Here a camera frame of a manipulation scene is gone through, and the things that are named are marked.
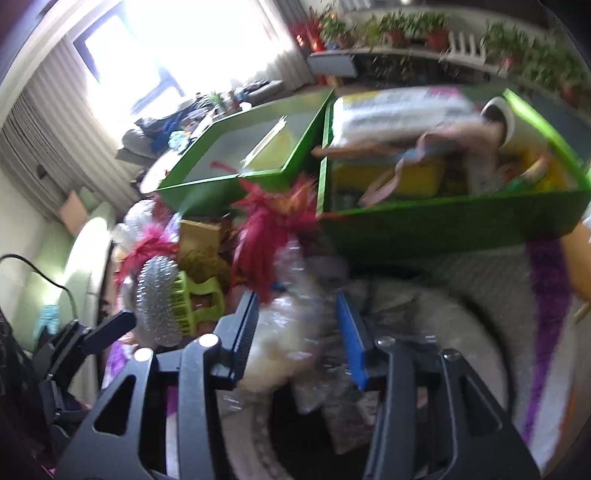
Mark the grey armchair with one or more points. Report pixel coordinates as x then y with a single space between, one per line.
138 138

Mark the white router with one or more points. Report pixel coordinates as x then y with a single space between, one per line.
466 46

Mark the pink ribbon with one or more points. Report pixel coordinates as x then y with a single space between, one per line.
461 134

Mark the grey ottoman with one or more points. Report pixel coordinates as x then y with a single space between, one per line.
258 90

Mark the green sofa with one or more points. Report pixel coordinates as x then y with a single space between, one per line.
78 258

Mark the yellow cardboard box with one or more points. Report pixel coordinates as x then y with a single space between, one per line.
201 240

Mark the pink feather mask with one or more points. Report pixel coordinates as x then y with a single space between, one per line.
258 230

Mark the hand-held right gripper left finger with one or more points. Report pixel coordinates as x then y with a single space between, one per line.
244 337

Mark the red flower decoration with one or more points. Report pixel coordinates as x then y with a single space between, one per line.
307 30

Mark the blue clothes pile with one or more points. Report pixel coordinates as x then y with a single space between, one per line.
171 127

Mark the white mug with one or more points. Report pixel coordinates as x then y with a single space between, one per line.
508 122

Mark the purple patterned rug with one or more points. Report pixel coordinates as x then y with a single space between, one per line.
461 314

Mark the round wooden side table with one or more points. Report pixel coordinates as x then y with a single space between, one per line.
577 258

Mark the spider plant in glass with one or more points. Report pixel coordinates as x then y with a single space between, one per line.
214 99

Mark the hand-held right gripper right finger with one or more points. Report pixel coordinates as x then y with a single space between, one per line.
351 341

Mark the potted green plant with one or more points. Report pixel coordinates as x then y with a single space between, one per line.
395 23
434 27
332 25
503 41
561 69

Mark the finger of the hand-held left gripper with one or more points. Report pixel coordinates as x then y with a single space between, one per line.
111 330
64 337

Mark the white pads pack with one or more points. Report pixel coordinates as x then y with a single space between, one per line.
397 115

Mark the white cotton pads plastic bag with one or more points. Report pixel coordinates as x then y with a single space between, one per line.
272 355

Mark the green cardboard box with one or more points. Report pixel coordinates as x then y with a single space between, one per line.
415 230
221 157

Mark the pink feather ornament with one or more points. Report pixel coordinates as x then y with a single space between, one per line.
147 247

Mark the grey curtain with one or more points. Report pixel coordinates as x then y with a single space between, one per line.
41 138
286 60

